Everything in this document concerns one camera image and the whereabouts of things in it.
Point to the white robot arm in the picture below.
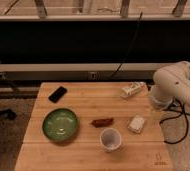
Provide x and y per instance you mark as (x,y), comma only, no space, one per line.
(172,81)

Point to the green ceramic bowl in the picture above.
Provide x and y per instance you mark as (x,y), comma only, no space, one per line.
(60,125)

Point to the black smartphone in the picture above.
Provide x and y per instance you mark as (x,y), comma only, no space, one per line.
(57,94)

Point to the brown sausage toy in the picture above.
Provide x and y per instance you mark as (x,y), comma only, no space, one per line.
(102,122)

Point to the white wrapped packet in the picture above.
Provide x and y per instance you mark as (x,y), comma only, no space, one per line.
(136,124)

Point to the black office chair base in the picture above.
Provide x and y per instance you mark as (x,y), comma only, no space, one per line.
(8,113)

